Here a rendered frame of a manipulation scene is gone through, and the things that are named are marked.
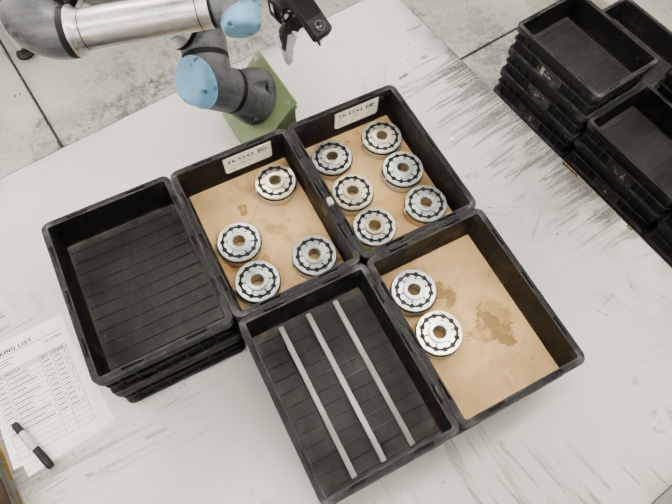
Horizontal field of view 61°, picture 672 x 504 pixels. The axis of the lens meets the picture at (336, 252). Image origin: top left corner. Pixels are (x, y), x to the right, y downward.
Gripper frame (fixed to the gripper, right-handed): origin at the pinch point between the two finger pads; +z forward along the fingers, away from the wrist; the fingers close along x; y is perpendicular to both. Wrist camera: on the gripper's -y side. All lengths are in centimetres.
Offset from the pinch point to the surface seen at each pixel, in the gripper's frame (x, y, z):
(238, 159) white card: 25.4, -4.7, 13.9
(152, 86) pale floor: 16, 115, 98
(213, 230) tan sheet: 40.0, -13.3, 20.6
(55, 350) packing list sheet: 87, -10, 31
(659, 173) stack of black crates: -99, -61, 75
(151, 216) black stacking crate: 50, -1, 20
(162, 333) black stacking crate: 63, -28, 20
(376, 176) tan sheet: -0.9, -25.0, 23.2
